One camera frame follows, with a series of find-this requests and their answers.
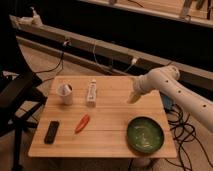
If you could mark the black remote control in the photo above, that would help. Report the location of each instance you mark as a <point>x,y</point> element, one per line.
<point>51,132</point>

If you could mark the blue box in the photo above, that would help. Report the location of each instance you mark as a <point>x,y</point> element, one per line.
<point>167,102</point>

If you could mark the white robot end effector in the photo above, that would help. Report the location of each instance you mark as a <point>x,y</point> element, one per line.
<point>137,90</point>

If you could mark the white object on beam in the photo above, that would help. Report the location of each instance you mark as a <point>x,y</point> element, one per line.
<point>35,19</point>

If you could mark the grey metal beam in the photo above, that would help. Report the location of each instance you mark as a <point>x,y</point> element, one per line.
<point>189,74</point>

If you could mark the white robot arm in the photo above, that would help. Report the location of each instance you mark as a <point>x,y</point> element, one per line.
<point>165,79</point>

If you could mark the white tube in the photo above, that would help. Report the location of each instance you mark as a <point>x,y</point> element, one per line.
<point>91,94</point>

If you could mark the white paper cup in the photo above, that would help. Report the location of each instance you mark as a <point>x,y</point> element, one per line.
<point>64,91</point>

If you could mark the green ceramic bowl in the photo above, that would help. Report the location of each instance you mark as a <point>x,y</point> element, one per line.
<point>144,135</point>

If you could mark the black chair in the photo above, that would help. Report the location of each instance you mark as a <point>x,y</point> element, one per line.
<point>12,96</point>

